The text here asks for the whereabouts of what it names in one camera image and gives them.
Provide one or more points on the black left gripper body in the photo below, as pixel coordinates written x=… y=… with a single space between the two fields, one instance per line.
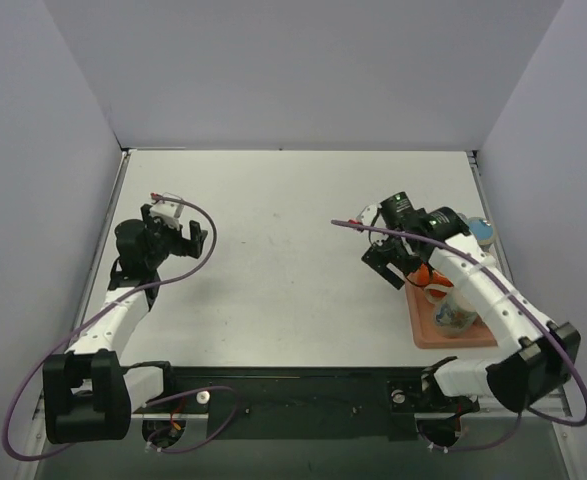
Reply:
x=182 y=242

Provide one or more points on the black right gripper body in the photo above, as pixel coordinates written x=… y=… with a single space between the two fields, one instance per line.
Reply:
x=388 y=254

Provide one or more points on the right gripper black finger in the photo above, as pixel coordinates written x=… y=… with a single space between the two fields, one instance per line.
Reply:
x=413 y=261
x=380 y=266

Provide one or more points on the orange mug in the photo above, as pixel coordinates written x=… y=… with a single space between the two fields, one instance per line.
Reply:
x=425 y=276

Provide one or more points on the white patterned mug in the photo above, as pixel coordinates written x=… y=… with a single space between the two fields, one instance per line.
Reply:
x=452 y=313

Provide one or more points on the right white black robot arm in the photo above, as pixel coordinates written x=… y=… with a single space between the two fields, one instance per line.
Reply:
x=535 y=352

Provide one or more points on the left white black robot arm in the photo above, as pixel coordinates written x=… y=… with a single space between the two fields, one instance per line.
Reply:
x=88 y=395

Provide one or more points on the blue mug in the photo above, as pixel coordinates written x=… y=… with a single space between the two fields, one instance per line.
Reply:
x=483 y=231

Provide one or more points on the pink plastic tray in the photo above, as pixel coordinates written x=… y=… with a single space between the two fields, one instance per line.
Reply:
x=426 y=336

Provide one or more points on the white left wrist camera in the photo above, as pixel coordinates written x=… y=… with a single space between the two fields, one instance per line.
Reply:
x=167 y=208

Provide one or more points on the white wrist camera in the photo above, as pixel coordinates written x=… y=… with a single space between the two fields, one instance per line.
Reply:
x=366 y=218
x=167 y=208

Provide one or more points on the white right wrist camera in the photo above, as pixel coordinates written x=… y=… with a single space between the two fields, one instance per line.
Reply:
x=366 y=218

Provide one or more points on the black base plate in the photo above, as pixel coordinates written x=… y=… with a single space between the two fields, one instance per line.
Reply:
x=302 y=403

